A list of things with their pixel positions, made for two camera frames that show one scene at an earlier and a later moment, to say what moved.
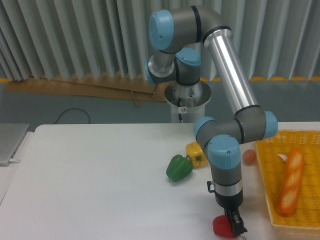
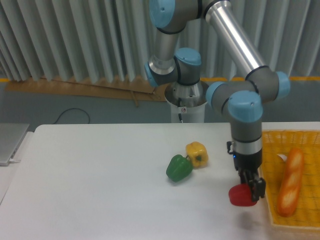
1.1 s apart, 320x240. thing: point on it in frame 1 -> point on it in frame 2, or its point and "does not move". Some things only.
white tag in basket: x=283 y=157 does not move
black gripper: x=231 y=203 -> x=253 y=161
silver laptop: x=11 y=136 does not move
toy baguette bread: x=289 y=194 does not move
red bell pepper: x=222 y=226 -> x=241 y=195
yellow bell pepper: x=196 y=154 does not move
